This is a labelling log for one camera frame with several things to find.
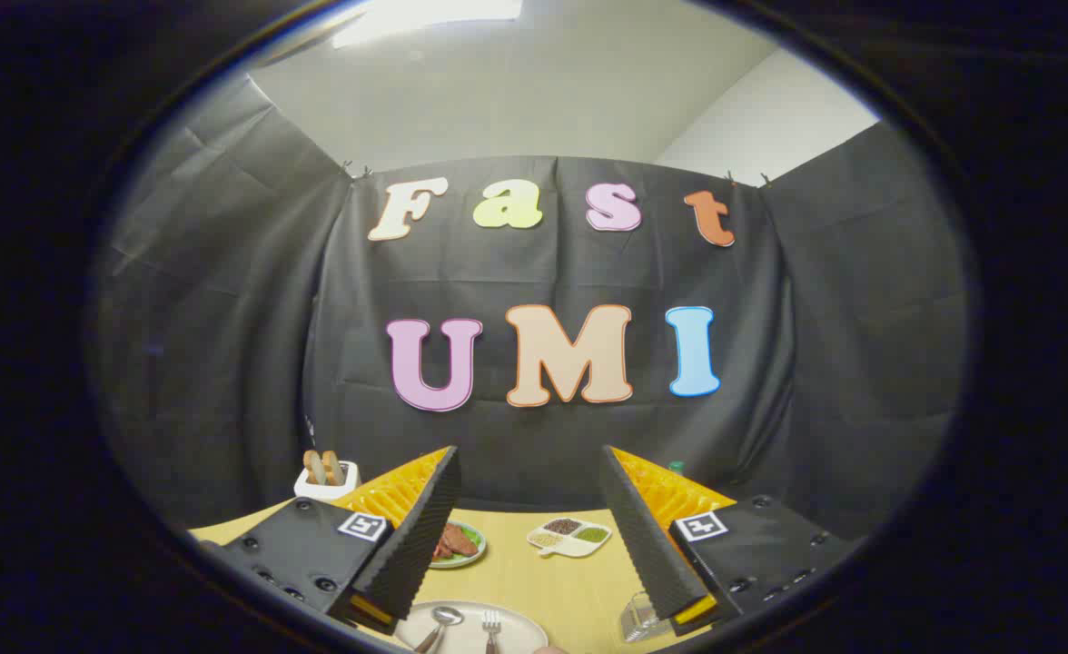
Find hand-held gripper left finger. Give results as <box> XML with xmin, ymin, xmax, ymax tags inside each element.
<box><xmin>198</xmin><ymin>445</ymin><xmax>462</xmax><ymax>637</ymax></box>

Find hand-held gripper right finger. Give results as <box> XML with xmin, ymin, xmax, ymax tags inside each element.
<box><xmin>599</xmin><ymin>445</ymin><xmax>865</xmax><ymax>637</ymax></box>

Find silver spoon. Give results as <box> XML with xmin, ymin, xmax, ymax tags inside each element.
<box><xmin>414</xmin><ymin>606</ymin><xmax>466</xmax><ymax>654</ymax></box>

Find brown meat slices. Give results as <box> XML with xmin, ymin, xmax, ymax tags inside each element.
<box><xmin>434</xmin><ymin>523</ymin><xmax>480</xmax><ymax>560</ymax></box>

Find pale green plate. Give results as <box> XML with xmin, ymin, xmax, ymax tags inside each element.
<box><xmin>429</xmin><ymin>520</ymin><xmax>488</xmax><ymax>570</ymax></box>

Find white divided condiment dish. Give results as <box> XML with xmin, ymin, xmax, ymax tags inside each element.
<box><xmin>526</xmin><ymin>517</ymin><xmax>613</xmax><ymax>558</ymax></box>

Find clear plastic rack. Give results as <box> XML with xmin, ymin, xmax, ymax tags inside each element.
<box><xmin>620</xmin><ymin>590</ymin><xmax>680</xmax><ymax>644</ymax></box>

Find white toaster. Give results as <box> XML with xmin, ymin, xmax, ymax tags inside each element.
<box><xmin>293</xmin><ymin>461</ymin><xmax>362</xmax><ymax>502</ymax></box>

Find large white plate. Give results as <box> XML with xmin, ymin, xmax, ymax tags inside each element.
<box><xmin>394</xmin><ymin>599</ymin><xmax>549</xmax><ymax>654</ymax></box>

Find ceiling light panel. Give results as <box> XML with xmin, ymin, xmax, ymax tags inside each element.
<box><xmin>332</xmin><ymin>0</ymin><xmax>524</xmax><ymax>49</ymax></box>

